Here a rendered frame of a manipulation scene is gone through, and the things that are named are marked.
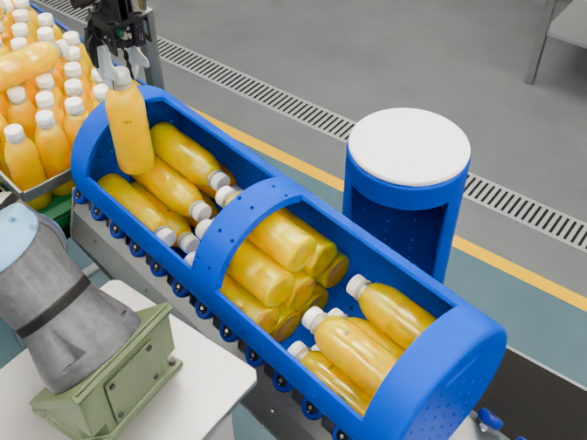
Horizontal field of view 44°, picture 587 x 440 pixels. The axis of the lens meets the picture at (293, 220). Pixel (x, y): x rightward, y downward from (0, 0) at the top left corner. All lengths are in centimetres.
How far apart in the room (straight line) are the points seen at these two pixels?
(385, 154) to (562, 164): 186
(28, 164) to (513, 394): 154
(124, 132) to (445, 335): 70
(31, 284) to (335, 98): 279
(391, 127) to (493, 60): 234
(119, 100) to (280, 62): 257
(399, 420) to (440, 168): 73
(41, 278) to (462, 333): 58
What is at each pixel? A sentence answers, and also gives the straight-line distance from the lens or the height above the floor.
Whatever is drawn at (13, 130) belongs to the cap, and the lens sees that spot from 169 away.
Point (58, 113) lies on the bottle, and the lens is 179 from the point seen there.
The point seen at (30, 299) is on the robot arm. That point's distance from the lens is 98.
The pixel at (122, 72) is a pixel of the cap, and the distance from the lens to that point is 136.
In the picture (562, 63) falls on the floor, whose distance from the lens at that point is 412.
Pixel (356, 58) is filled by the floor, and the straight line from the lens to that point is 393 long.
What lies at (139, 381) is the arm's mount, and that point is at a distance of 105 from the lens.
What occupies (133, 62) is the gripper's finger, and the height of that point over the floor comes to 137.
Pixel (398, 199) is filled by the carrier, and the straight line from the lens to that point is 161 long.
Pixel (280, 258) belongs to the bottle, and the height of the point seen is 117.
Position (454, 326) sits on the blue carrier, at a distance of 109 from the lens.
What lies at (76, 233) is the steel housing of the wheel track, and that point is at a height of 85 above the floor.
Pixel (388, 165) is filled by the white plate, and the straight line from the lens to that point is 162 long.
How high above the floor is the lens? 208
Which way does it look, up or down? 45 degrees down
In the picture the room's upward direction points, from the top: straight up
